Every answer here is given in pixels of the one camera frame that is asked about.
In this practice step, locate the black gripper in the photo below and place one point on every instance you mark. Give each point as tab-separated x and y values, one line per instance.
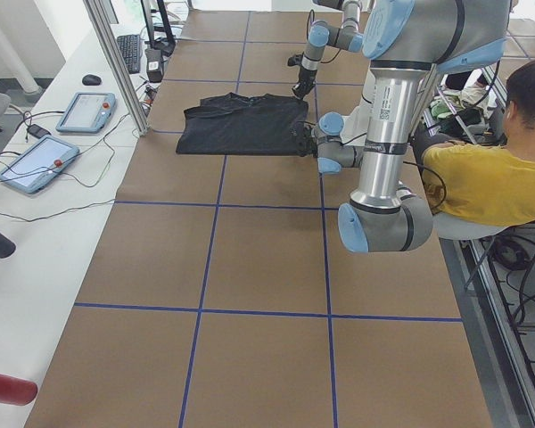
306	144
301	86

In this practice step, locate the teach pendant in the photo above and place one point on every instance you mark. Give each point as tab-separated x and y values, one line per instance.
38	166
87	113

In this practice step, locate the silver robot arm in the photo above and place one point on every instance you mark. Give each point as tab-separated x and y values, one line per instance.
321	34
409	44

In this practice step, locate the person in yellow shirt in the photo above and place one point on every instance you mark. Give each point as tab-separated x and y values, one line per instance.
488	185

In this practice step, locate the black computer mouse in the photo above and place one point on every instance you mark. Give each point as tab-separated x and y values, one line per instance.
91	80

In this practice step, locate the upper teach pendant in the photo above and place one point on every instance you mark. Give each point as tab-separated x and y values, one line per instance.
87	113

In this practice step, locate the red metal bottle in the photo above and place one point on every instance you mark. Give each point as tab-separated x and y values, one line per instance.
16	391

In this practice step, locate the black keyboard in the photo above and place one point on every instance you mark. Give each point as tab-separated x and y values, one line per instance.
130	49

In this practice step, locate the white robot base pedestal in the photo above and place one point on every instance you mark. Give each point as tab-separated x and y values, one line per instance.
356	124

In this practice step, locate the black graphic t-shirt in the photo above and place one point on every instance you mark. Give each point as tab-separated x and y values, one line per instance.
235	124

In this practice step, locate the lower teach pendant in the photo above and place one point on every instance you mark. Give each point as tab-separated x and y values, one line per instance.
38	166

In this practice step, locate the brown paper table cover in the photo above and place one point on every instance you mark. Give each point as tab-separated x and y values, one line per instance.
220	294

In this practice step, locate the aluminium frame post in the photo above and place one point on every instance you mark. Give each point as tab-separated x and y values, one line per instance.
102	27

